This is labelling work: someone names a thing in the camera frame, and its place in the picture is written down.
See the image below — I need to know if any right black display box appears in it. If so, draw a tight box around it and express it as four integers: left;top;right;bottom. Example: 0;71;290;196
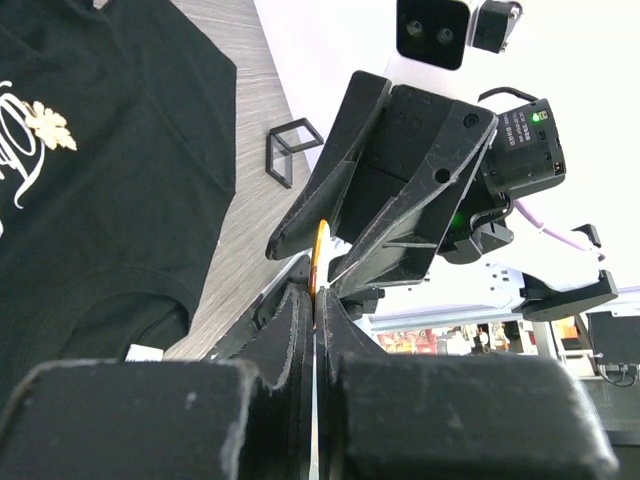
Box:
265;118;324;189

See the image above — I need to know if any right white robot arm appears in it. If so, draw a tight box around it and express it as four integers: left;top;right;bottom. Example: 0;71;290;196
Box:
266;71;620;322

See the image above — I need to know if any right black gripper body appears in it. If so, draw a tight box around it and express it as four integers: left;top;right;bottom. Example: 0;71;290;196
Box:
335;85;453;244

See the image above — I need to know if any black floral print t-shirt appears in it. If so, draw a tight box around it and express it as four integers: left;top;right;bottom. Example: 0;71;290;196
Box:
1;1;236;397

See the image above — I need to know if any white garment label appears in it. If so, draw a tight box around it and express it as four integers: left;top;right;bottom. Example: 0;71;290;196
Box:
125;344;164;362

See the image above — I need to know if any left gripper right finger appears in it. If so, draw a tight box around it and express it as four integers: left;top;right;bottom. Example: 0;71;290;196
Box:
314;289;620;479

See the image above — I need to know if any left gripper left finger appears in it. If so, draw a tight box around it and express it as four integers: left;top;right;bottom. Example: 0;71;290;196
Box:
1;284;313;479

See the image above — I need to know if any round orange brooch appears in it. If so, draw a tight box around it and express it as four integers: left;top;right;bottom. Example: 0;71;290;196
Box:
309;220;332;300

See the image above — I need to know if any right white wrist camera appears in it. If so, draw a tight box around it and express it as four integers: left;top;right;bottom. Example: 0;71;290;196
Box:
396;0;471;71

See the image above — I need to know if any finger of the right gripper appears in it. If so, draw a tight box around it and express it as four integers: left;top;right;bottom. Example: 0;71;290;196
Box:
331;100;497;297
265;71;391;260

